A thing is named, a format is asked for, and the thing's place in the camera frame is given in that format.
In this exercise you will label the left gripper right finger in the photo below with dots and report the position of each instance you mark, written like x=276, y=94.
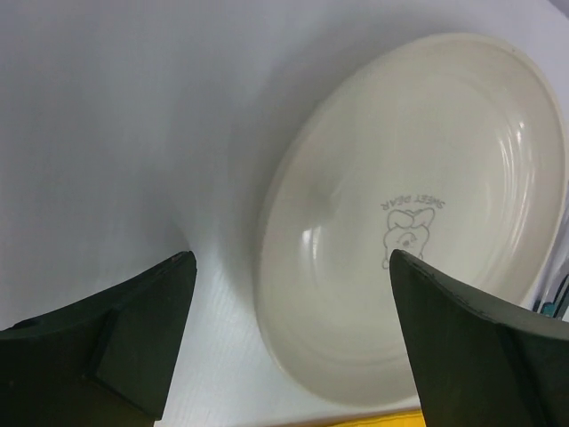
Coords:
x=476, y=359

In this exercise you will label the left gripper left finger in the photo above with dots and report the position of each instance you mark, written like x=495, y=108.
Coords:
x=106, y=360

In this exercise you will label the yellow cartoon cloth placemat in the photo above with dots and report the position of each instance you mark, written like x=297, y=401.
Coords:
x=399, y=418

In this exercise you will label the cream round plate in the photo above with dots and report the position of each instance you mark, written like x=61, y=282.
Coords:
x=452, y=148

